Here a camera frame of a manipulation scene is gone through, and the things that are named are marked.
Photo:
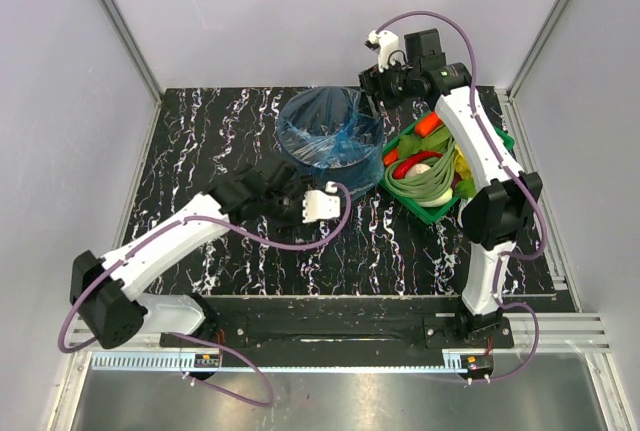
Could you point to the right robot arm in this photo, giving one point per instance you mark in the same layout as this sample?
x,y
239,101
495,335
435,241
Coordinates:
x,y
506,196

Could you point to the green long beans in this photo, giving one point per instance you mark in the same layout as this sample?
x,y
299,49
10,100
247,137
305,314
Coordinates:
x,y
427,182

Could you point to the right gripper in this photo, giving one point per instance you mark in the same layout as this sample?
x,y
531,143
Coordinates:
x,y
373,80

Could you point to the orange carrot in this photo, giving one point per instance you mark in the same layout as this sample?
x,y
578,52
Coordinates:
x,y
427,124

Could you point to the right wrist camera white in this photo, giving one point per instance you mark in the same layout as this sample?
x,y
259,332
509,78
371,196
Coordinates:
x,y
386,45

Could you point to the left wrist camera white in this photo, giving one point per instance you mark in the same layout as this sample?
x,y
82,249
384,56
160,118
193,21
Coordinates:
x,y
321,204

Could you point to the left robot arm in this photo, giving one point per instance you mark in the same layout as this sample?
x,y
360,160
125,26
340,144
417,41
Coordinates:
x,y
109,293

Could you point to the red chili pepper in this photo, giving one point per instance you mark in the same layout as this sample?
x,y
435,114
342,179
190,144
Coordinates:
x,y
403,168

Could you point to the black trash bin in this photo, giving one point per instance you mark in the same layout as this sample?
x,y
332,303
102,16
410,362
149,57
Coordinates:
x,y
330,136

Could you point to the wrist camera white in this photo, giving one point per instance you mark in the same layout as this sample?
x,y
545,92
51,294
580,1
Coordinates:
x,y
321,204
386,45

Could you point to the yellow white cabbage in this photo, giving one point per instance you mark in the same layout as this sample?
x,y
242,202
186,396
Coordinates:
x,y
461,165

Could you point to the green vegetable basket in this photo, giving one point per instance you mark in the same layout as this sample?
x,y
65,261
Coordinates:
x,y
407,143

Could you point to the green leafy vegetable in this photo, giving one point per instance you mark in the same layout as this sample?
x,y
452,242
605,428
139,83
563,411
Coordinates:
x,y
464,188

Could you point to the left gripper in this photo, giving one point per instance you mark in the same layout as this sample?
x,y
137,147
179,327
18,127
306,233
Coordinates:
x,y
297,190

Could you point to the detached blue trash bag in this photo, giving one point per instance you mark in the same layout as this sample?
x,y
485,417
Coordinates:
x,y
330,141

